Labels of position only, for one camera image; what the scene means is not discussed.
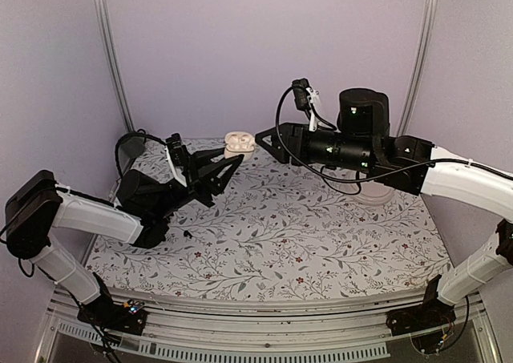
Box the white earbud charging case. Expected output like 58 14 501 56
224 131 256 161

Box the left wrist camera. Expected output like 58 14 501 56
165 133 188 187

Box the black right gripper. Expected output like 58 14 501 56
254 122 375 175

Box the floral patterned table mat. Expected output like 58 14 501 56
87 149 451 301

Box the left aluminium frame post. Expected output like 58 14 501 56
93 0 135 132

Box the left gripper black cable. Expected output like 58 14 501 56
115 132 169 179

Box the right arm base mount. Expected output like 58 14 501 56
386 274 456 336

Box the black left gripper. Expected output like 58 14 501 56
151 146 242 219

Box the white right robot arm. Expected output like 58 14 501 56
256 83 512 328

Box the grey mug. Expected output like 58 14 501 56
117 132 146 159

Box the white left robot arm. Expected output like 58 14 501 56
1 149 244 326

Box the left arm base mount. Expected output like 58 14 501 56
77 286 147 336

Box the right aluminium frame post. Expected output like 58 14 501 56
397 0 438 135

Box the beige round plate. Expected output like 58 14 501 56
353 182 395 207

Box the aluminium front rail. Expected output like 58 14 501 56
38 286 498 363

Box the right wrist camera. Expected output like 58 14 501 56
292 78 321 131

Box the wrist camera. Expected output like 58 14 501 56
165 133 188 187
292 78 321 131

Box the aluminium frame post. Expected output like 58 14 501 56
397 0 438 135
93 0 135 132

